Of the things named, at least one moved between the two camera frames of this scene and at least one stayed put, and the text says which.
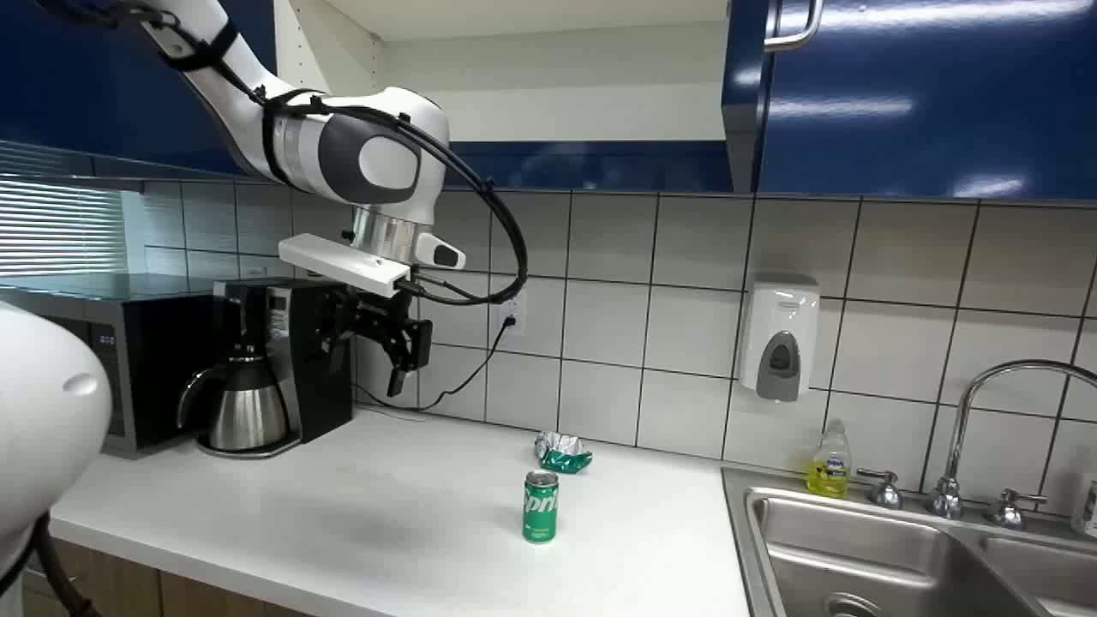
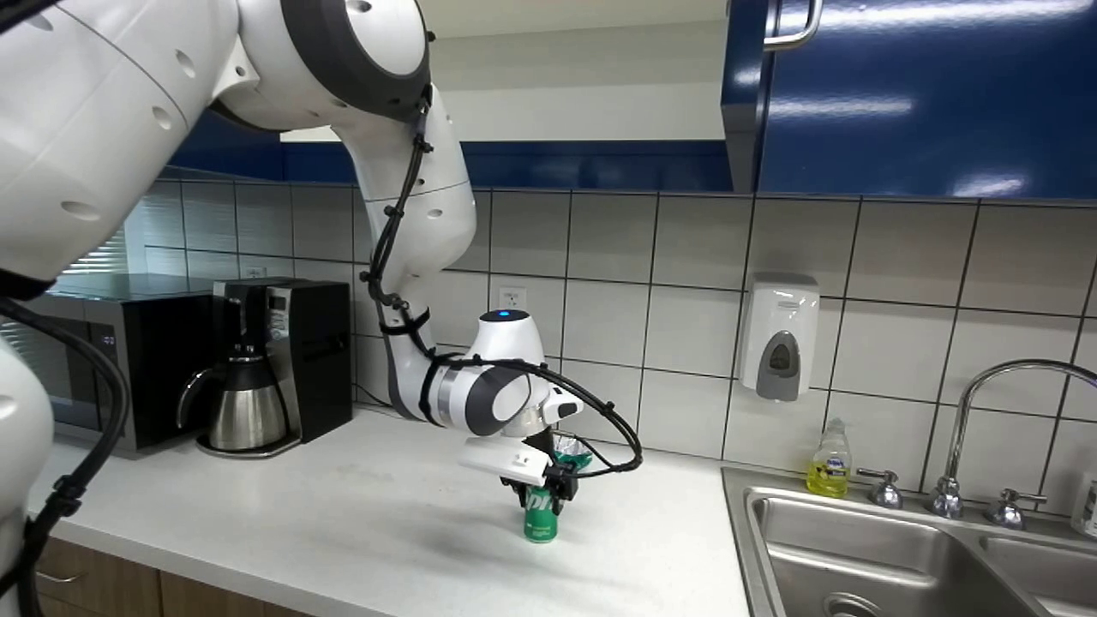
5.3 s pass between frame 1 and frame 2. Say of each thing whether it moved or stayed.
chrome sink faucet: stayed
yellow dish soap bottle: stayed
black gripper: moved
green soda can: stayed
